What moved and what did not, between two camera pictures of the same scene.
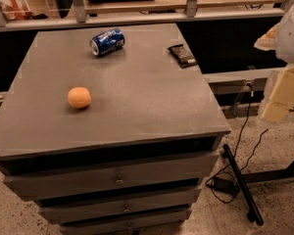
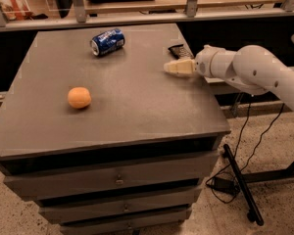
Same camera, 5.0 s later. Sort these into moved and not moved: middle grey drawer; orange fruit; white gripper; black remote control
Moved: white gripper
Not moved: orange fruit; black remote control; middle grey drawer
